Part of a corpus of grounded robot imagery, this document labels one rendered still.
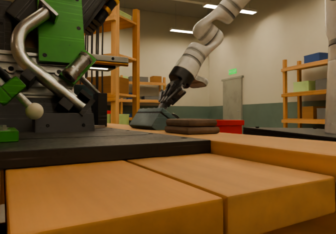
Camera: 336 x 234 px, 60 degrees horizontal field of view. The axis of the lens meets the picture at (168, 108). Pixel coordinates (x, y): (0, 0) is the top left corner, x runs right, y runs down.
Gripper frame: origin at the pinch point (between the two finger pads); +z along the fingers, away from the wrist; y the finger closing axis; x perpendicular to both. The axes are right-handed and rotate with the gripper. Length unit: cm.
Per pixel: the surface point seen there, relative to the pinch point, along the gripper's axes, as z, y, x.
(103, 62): -5.0, -13.7, -19.9
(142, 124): 8.5, 6.9, -5.4
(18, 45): 10.2, 3.1, -39.8
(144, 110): 4.1, 3.0, -5.4
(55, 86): 13.5, 5.5, -28.2
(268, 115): -338, -483, 491
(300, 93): -327, -319, 391
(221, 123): -8.7, 2.6, 20.0
